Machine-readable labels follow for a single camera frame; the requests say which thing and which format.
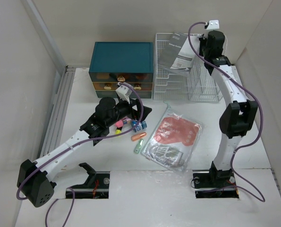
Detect teal drawer organizer box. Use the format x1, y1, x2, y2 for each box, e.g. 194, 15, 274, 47
89, 42, 153, 99

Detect pink yellow highlighter marker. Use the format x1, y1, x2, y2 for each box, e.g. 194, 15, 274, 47
115, 120, 124, 135

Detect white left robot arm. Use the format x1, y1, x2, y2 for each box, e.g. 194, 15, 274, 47
16, 97, 152, 208

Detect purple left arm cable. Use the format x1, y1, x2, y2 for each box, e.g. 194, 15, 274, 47
16, 82, 145, 227

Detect white wire mesh file rack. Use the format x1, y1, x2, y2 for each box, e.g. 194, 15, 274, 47
153, 33, 222, 103

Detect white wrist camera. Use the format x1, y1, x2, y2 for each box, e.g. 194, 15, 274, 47
204, 20, 220, 30
116, 85, 132, 104

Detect orange translucent capsule tube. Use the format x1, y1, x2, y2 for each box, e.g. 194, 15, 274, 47
131, 132, 147, 141

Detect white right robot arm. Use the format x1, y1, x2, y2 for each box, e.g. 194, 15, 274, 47
193, 30, 258, 189

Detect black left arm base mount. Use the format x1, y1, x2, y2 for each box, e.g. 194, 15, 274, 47
70, 163, 111, 199

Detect green translucent capsule tube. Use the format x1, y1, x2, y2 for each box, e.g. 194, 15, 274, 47
134, 139, 144, 154

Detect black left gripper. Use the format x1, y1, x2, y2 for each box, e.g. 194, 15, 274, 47
106, 96, 151, 128

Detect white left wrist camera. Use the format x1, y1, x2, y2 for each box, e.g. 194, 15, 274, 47
116, 85, 132, 104

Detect blue round plastic jar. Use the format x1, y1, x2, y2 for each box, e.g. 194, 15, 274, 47
130, 120, 147, 132

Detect grey Canon setup guide booklet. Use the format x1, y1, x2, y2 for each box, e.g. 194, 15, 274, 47
158, 32, 200, 71

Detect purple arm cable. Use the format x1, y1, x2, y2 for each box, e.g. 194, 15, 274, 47
16, 82, 145, 227
187, 21, 266, 203

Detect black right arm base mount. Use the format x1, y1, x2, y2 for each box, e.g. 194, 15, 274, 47
193, 168, 239, 199

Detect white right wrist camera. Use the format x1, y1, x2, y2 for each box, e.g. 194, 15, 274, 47
204, 20, 220, 30

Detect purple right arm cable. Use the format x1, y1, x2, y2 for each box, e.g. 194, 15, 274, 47
187, 21, 266, 203

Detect colourful pen bundle pouch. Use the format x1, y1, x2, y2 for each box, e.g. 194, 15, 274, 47
121, 117, 131, 125

